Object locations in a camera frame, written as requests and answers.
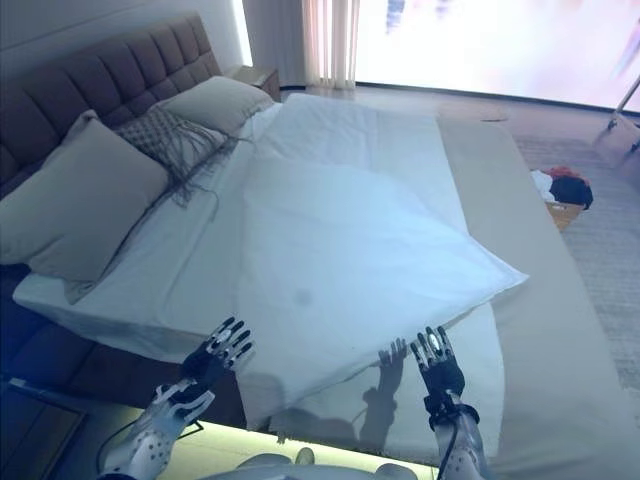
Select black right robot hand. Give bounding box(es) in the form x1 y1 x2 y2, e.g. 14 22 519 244
409 325 466 414

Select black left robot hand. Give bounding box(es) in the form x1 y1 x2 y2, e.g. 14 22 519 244
180 316 257 396

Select white duvet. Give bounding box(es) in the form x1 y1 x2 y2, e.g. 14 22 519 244
237 92 531 434

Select white fitted bed sheet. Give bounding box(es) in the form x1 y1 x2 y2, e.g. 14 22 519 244
12 102 281 366

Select beige bed runner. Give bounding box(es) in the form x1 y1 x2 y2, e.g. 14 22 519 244
437 112 640 480

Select silver right robot leg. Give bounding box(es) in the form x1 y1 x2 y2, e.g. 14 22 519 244
375 462 417 480

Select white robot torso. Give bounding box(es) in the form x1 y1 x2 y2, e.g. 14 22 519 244
234 452 376 480

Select large beige pillow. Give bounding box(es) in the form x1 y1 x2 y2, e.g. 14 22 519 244
0 110 171 284

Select woven laundry basket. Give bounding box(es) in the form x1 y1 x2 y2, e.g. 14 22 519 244
547 199 586 232

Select white garment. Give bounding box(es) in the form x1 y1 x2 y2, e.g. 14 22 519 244
529 169 554 202

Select black garment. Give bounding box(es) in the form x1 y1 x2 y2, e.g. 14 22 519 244
548 177 595 210

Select patterned fringed cushion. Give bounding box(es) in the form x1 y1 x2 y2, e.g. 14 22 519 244
114 105 236 209

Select tufted upholstered headboard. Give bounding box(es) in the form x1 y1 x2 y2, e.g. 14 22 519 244
0 13 224 201

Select metal wheeled cart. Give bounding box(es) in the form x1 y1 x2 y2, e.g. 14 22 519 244
594 69 640 151

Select beige curtain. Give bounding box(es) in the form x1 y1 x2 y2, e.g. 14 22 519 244
299 0 360 90

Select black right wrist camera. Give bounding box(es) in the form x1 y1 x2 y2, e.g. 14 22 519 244
423 394 464 416

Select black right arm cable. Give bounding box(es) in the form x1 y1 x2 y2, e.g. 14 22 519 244
438 424 460 480

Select brown upholstered bed frame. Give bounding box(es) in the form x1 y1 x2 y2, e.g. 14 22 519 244
0 264 249 431

